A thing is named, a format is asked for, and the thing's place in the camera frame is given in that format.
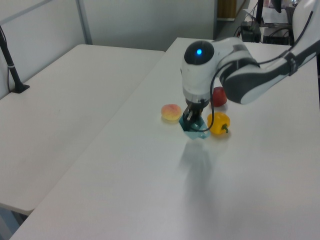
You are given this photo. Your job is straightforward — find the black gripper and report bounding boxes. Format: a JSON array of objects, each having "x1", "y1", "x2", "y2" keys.
[{"x1": 182, "y1": 97, "x2": 211, "y2": 132}]

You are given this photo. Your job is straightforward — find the light blue mug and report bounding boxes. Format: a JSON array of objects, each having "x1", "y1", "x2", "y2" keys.
[{"x1": 178, "y1": 116, "x2": 211, "y2": 141}]

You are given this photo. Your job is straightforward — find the pale pink peach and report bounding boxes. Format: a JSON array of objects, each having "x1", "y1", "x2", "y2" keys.
[{"x1": 160, "y1": 103, "x2": 182, "y2": 122}]

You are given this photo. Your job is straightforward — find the yellow bell pepper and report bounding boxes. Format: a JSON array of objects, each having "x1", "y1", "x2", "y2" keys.
[{"x1": 206, "y1": 112, "x2": 232, "y2": 136}]

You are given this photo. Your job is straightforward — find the red apple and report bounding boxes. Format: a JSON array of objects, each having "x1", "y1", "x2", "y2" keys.
[{"x1": 212, "y1": 86, "x2": 228, "y2": 108}]

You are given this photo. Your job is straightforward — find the black electronics box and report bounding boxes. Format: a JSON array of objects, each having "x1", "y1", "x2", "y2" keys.
[{"x1": 240, "y1": 20, "x2": 262, "y2": 43}]

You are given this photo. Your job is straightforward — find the black monitor stand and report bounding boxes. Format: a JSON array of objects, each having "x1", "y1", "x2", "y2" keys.
[{"x1": 254, "y1": 0, "x2": 265, "y2": 25}]

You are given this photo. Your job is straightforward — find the black pole stand with base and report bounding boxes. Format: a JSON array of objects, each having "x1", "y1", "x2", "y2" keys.
[{"x1": 0, "y1": 24, "x2": 31, "y2": 94}]

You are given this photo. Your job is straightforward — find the grey metal partition post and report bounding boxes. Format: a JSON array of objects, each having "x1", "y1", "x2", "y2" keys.
[{"x1": 75, "y1": 0, "x2": 94, "y2": 46}]

